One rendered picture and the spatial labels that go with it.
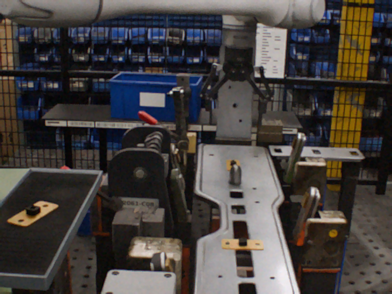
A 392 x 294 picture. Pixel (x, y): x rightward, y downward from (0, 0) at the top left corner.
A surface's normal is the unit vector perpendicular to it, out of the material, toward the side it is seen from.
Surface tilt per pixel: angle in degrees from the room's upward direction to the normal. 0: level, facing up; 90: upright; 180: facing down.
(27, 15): 131
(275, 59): 90
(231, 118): 90
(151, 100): 90
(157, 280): 0
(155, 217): 0
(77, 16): 122
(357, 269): 0
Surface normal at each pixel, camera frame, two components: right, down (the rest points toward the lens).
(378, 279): 0.03, -0.95
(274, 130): -0.03, 0.29
